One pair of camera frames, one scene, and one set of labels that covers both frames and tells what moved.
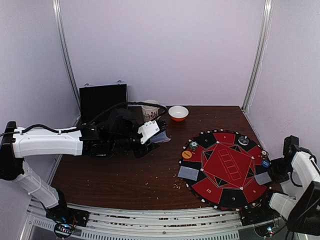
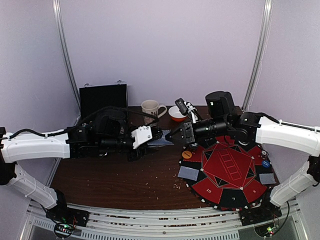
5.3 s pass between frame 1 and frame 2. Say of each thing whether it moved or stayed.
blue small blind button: stayed
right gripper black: moved
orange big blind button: stayed
